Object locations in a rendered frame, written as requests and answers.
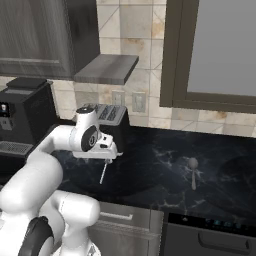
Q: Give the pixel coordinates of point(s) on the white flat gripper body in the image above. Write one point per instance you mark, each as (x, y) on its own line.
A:
(93, 154)

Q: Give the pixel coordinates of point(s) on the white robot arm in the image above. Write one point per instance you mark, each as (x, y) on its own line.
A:
(36, 180)

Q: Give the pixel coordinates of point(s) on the silver spoon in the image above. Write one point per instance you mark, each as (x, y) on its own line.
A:
(193, 165)

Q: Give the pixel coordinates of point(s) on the black and silver toaster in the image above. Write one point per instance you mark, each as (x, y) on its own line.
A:
(116, 123)

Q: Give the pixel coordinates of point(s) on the grey drawer front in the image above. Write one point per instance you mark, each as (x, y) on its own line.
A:
(143, 216)

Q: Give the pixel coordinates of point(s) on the black coffee machine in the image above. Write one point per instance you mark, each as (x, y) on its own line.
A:
(23, 116)

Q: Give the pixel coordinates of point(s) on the grey cupboard door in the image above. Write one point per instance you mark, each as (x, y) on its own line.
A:
(126, 241)

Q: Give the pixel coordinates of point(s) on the dark framed window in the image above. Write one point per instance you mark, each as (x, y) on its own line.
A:
(220, 50)

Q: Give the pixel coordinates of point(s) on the white wall outlet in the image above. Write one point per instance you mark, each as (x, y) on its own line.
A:
(118, 98)
(139, 102)

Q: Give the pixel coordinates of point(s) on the grey wall shelf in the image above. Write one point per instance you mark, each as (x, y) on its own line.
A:
(106, 68)

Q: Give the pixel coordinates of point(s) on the dark wood wall cupboard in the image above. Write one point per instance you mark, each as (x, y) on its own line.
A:
(40, 33)

